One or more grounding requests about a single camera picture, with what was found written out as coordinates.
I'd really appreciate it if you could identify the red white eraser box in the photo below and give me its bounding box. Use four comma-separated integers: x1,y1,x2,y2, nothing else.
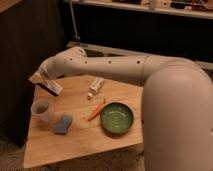
39,80,63,96

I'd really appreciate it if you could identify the green bowl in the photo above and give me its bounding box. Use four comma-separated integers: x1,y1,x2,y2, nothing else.
100,102,134,134

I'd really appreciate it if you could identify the metal lamp pole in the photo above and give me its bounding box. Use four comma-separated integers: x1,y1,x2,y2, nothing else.
69,0,80,42

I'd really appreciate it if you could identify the translucent plastic cup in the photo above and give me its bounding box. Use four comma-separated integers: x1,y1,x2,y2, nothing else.
31,99,52,123

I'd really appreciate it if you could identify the blue sponge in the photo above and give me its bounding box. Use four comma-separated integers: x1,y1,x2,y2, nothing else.
54,115,73,135

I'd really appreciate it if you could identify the wooden shelf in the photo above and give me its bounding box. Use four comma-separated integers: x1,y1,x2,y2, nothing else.
63,0,213,20

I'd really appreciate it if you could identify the wooden table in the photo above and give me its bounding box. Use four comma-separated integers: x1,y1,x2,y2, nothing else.
23,75,143,168

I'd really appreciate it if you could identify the orange carrot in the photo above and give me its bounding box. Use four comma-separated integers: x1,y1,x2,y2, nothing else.
88,99,106,121

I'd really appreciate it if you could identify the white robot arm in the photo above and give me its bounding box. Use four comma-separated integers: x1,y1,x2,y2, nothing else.
39,47,213,171

